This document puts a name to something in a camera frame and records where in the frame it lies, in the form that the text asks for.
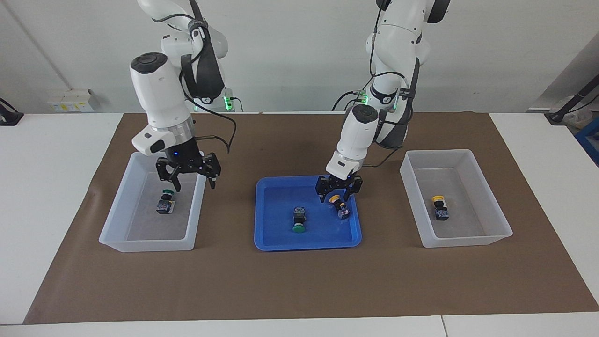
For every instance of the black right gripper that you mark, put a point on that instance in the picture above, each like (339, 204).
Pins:
(185, 157)

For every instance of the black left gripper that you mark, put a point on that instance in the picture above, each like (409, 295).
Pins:
(339, 183)

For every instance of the yellow push button switch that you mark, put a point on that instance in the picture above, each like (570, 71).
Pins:
(343, 211)
(440, 209)

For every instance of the green push button switch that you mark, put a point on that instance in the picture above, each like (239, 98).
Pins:
(165, 205)
(298, 220)

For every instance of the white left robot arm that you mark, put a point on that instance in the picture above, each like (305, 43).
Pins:
(358, 135)

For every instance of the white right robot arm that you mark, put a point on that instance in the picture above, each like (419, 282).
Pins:
(159, 98)

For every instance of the blue plastic tray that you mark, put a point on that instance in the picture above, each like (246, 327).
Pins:
(281, 229)

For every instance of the translucent white plastic box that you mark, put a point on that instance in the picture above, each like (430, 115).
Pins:
(140, 229)
(458, 234)

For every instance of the brown table mat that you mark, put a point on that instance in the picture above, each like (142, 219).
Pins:
(299, 281)

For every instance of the black desk clamp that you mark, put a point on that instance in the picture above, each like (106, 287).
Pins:
(9, 117)

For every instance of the black stand pole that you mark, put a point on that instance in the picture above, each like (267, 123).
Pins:
(580, 96)

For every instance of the white wall socket boxes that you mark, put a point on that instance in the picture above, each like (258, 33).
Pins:
(70, 100)

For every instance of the blue frame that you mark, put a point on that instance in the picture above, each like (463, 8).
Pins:
(590, 140)

